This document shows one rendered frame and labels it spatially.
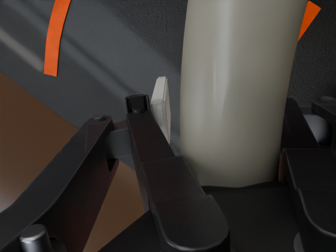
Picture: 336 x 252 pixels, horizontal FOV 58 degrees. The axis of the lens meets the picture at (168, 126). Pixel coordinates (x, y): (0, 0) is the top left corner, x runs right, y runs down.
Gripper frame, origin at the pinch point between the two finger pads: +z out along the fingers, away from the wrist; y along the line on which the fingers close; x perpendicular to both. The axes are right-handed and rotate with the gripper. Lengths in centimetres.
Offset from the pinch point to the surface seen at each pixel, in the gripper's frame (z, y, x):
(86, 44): 85, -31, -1
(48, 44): 86, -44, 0
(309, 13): 80, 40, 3
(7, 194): 92, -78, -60
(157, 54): 84, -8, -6
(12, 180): 91, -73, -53
